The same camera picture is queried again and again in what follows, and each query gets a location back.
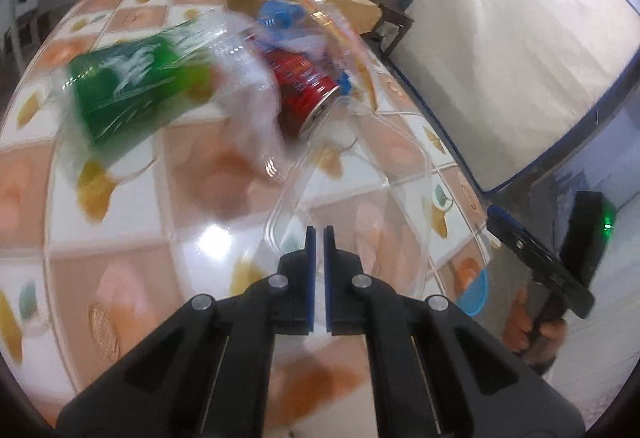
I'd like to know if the clear plastic container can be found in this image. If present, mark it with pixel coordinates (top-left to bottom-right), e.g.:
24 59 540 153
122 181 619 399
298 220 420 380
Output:
264 110 493 299

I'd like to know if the blue plastic bag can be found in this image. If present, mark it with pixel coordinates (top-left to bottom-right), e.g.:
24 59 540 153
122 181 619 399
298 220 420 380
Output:
257 0 313 36

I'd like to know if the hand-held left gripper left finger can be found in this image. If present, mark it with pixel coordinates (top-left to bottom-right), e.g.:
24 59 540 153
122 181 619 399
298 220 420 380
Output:
56 225 317 438

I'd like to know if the clear plastic bag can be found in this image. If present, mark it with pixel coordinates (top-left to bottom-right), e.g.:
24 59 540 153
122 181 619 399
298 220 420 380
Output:
200 0 381 179

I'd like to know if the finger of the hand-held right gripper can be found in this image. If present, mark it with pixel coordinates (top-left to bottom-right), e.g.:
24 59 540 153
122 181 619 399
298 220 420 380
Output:
486 205 557 280

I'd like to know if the white mattress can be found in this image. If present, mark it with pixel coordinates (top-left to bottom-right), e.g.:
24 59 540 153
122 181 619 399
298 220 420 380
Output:
400 0 640 194

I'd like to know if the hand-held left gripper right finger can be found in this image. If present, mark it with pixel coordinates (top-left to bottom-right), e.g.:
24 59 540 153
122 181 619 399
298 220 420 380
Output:
323 225 587 438

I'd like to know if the blue plastic waste basket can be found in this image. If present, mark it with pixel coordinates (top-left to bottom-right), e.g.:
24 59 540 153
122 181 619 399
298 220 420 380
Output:
456 268 489 317

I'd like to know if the patterned tablecloth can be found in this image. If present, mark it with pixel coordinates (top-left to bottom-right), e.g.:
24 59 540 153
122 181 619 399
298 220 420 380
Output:
0 0 493 429

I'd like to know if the green cylindrical can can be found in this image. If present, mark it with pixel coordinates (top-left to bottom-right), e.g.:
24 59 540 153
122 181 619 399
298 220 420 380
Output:
60 15 236 164

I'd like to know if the red metal can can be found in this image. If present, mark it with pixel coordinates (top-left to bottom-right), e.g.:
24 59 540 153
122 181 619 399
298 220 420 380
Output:
252 45 351 141

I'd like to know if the person's right hand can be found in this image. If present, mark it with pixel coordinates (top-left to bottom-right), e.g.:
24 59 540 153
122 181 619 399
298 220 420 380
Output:
501 290 569 371

